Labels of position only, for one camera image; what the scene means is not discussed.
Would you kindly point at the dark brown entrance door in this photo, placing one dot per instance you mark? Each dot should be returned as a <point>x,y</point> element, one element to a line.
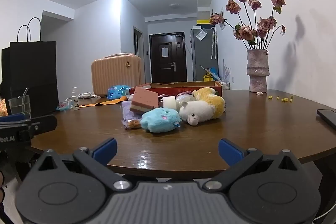
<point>168,61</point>

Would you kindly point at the pile of household clutter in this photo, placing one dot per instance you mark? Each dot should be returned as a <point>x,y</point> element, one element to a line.
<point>218,77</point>

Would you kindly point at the iridescent clear ball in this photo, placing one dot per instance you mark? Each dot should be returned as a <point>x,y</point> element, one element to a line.
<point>183,101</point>

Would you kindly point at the black paper shopping bag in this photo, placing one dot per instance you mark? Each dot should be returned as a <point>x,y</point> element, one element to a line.
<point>31,77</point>

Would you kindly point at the yellow and black box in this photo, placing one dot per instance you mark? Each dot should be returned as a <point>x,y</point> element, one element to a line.
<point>203,22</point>

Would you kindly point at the small hallway ceiling lamp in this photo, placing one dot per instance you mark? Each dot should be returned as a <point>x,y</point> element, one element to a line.
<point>174,5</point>

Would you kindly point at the hanging folded umbrella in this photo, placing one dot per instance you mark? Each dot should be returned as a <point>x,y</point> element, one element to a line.
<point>214,43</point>

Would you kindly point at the red cardboard box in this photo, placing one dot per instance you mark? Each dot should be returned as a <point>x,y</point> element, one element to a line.
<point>183,86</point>

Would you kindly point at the purple towel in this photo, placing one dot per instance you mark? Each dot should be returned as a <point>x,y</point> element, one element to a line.
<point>128,111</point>

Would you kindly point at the blue printed tissue pack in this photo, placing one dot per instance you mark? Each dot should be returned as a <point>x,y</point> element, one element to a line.
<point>116,91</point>

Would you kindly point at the black smartphone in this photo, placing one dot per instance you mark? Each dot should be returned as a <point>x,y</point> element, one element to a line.
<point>328,117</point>

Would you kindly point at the grey interior door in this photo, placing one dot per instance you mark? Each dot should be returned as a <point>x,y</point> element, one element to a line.
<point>137,43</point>

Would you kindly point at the pink textured vase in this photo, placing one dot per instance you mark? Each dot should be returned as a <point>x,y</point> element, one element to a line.
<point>257,71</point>

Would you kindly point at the orange patterned bag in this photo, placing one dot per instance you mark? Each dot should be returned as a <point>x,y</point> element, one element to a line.
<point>3,108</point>

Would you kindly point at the scattered yellow flower bits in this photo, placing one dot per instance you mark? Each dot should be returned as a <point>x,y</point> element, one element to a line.
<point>284,100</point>

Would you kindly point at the fallen dried petal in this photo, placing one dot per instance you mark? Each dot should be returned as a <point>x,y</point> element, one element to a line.
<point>259,93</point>

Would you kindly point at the small clear spray bottle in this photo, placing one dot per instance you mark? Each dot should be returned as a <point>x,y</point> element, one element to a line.
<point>75,102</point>

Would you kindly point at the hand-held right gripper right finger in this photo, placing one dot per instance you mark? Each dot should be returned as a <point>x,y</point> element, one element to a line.
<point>231,151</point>

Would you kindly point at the clear plastic container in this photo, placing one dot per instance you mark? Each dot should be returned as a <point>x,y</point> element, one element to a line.
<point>64,106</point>

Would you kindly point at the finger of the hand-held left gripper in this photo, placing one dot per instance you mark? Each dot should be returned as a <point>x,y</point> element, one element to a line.
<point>44,124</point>
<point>11,117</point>

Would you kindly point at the bunch of dried pink roses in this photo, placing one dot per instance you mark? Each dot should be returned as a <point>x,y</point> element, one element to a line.
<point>246,32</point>

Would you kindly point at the paper sheet on refrigerator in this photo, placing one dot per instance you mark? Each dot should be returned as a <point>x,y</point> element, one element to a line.
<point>201,34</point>

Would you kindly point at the pink ribbed suitcase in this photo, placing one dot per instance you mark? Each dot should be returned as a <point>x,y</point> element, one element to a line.
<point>115,74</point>

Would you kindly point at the clear drinking straw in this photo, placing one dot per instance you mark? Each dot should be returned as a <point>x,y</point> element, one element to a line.
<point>25,94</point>

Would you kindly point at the blue plush toy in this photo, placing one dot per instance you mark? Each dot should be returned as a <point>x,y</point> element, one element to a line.
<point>160,119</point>

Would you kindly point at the wall photo card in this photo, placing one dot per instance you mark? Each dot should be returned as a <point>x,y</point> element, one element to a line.
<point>222,22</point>

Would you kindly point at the clear drinking glass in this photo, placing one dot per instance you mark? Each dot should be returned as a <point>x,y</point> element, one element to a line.
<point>18,107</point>

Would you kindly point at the small orange snack packet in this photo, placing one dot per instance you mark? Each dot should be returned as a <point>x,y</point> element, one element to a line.
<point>133,123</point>

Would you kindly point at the grey refrigerator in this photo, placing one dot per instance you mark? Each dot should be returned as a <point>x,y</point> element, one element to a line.
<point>202,56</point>

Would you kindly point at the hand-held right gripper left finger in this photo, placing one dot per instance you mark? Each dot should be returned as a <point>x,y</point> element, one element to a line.
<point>106,148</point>

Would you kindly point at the pink layered sponge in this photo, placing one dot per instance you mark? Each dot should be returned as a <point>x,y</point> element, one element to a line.
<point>144,99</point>

